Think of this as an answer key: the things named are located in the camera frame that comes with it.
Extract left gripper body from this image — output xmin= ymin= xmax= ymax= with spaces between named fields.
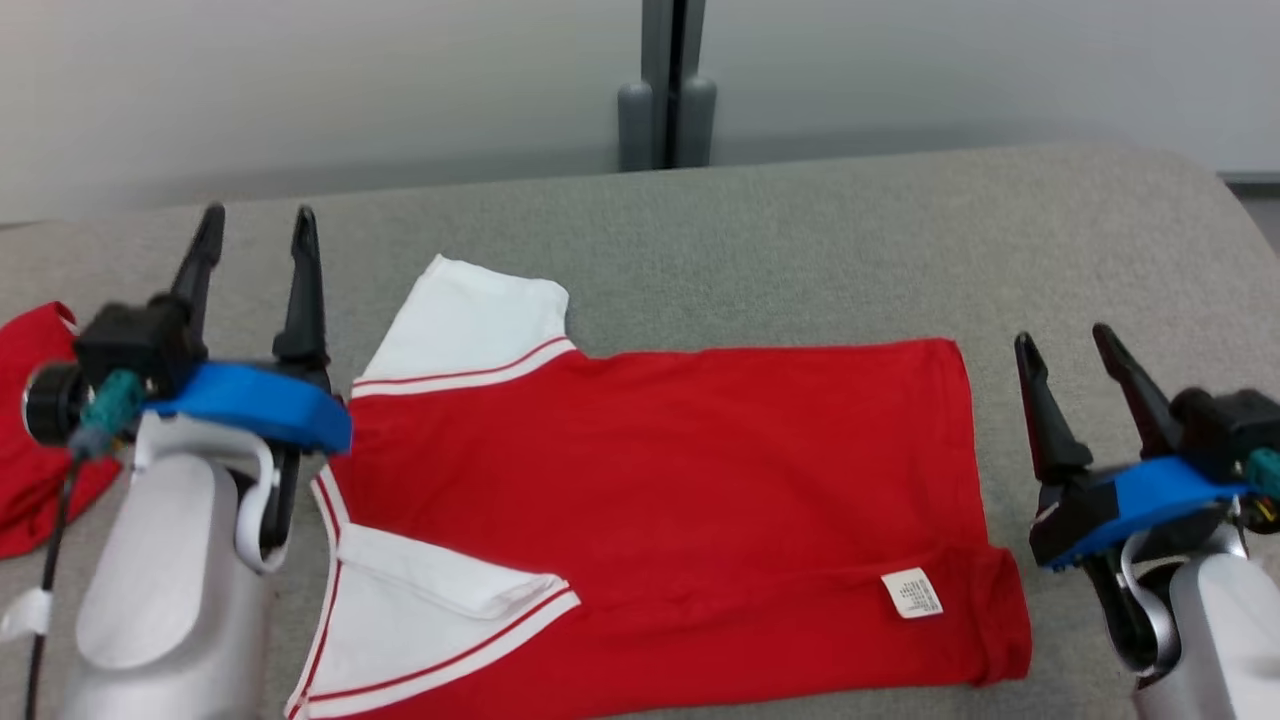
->
xmin=236 ymin=443 xmax=303 ymax=576

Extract blue right camera mount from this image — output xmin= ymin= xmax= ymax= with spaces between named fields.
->
xmin=1040 ymin=455 xmax=1253 ymax=573

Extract grey partition frame post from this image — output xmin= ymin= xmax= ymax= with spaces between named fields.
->
xmin=617 ymin=0 xmax=718 ymax=173

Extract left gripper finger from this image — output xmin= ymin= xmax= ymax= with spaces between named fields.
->
xmin=170 ymin=203 xmax=226 ymax=337
xmin=272 ymin=205 xmax=331 ymax=367

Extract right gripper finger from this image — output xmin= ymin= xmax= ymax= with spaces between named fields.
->
xmin=1092 ymin=322 xmax=1186 ymax=463
xmin=1015 ymin=332 xmax=1093 ymax=489

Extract red shorts with white trim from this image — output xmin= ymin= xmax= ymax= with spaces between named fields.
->
xmin=0 ymin=300 xmax=124 ymax=559

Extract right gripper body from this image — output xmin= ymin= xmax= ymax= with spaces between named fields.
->
xmin=1028 ymin=472 xmax=1181 ymax=681

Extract red t-shirt with white sleeves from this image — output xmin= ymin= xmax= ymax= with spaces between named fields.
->
xmin=285 ymin=255 xmax=1034 ymax=720

